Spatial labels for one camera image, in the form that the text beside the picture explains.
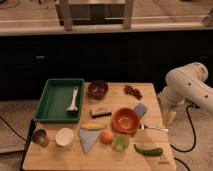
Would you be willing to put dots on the orange bowl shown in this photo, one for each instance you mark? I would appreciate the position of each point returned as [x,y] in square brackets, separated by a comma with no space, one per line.
[125,120]

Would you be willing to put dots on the dark red bowl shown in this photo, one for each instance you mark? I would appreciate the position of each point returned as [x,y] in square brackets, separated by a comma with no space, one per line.
[97,89]

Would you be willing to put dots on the small metal cup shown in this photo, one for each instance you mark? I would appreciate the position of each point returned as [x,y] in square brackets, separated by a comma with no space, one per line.
[40,137]

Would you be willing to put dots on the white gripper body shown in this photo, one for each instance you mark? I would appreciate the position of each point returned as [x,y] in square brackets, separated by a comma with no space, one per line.
[169,101]

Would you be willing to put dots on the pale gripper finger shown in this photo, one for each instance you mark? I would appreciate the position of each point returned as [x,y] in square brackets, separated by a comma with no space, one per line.
[170,117]

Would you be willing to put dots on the white paper cup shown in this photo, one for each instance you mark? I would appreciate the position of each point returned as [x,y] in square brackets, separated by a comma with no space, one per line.
[64,137]

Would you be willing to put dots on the green plastic tray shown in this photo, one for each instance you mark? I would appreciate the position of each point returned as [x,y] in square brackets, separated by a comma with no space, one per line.
[56,98]

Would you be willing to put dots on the green chili pepper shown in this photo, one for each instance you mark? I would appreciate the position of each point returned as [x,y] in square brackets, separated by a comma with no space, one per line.
[149,152]

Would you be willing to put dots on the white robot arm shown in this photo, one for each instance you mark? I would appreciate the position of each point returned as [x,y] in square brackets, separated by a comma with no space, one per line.
[185,83]

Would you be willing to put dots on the green plastic cup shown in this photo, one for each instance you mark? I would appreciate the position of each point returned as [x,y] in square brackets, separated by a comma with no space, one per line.
[120,143]

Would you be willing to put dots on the orange peach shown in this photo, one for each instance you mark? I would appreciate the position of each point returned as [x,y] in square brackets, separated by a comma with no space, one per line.
[106,137]

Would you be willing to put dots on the blue sponge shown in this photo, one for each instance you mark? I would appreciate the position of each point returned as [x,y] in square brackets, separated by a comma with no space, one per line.
[140,110]

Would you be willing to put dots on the white stool frame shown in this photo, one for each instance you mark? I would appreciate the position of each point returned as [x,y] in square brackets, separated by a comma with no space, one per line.
[94,12]

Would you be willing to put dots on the blue triangular cloth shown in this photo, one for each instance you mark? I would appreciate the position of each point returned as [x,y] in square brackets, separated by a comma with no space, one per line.
[88,139]

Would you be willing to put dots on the metal spoon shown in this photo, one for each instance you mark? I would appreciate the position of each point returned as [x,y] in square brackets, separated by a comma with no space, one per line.
[143,126]

